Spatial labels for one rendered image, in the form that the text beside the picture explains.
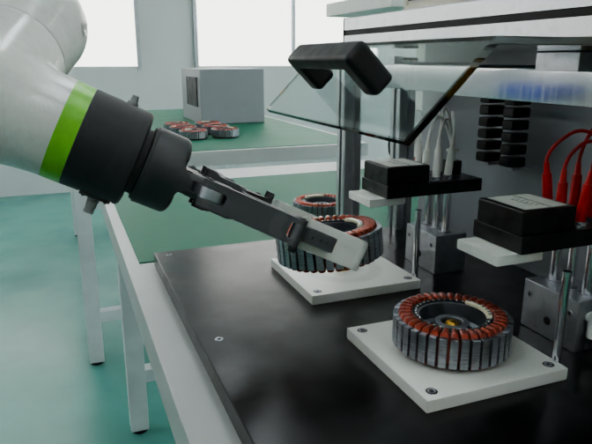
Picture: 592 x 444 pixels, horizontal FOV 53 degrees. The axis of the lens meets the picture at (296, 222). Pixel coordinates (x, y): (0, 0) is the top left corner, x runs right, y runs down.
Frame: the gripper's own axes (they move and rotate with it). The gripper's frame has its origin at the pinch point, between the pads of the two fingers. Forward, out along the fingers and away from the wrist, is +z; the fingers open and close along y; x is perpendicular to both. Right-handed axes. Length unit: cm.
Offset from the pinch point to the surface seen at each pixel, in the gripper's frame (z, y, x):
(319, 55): -12.9, 17.1, 12.7
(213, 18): 20, -463, 105
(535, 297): 22.1, 6.7, 3.0
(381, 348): 6.7, 8.0, -7.4
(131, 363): 5, -106, -60
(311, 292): 4.4, -7.7, -7.2
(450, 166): 17.9, -13.0, 14.4
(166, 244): -8.4, -42.9, -14.0
